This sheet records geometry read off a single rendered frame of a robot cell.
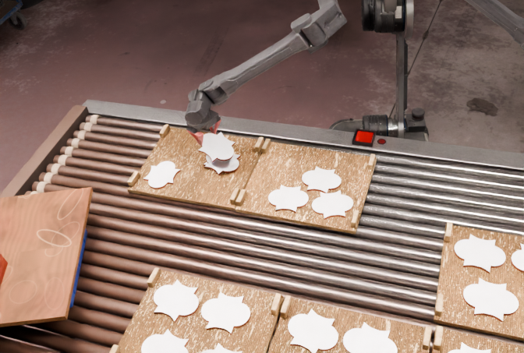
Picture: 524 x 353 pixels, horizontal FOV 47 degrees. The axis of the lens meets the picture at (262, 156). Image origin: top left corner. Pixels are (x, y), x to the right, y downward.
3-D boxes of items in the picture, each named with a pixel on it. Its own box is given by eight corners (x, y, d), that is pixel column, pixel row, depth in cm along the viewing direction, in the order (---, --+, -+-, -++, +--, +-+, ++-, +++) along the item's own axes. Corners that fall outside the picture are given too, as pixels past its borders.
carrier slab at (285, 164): (267, 144, 226) (267, 141, 225) (376, 160, 214) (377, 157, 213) (235, 212, 203) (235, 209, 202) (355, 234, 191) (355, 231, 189)
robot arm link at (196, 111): (228, 95, 202) (213, 77, 197) (224, 117, 194) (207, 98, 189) (200, 109, 207) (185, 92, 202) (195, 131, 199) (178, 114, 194)
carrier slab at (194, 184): (168, 129, 239) (167, 126, 238) (266, 143, 227) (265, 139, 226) (128, 192, 215) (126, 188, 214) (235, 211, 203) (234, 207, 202)
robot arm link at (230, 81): (327, 36, 190) (309, 9, 184) (329, 44, 186) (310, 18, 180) (218, 100, 205) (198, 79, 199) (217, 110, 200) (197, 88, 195)
